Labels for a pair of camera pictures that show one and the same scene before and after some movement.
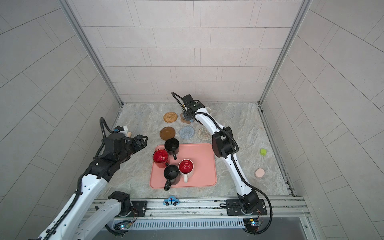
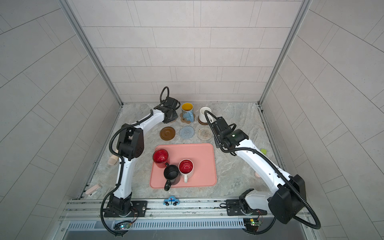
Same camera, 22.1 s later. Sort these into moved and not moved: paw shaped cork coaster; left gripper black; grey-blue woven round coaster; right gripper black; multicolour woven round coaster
Moved: right gripper black; left gripper black
Not moved: multicolour woven round coaster; paw shaped cork coaster; grey-blue woven round coaster
